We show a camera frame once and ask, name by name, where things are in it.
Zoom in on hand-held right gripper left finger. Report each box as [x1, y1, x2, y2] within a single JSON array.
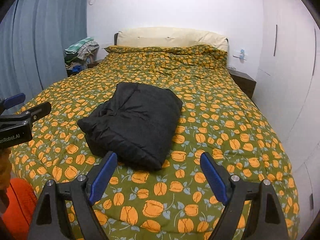
[[27, 151, 118, 240]]

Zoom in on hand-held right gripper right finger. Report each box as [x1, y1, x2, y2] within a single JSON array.
[[200, 152, 289, 240]]

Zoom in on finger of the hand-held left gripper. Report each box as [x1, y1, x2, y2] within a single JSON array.
[[0, 102, 52, 131], [0, 93, 26, 113]]

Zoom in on black puffer jacket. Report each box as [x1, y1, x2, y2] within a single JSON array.
[[77, 82, 183, 171]]

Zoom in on pile of folded clothes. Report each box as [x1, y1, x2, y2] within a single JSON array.
[[64, 37, 100, 77]]

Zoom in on green orange floral quilt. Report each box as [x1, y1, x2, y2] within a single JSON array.
[[9, 44, 300, 240]]

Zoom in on blue curtain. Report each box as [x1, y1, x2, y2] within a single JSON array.
[[0, 0, 88, 117]]

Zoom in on person's orange fleece clothing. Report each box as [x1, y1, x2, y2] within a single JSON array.
[[0, 147, 38, 240]]

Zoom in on white wardrobe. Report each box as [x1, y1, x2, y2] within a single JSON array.
[[251, 0, 320, 240]]

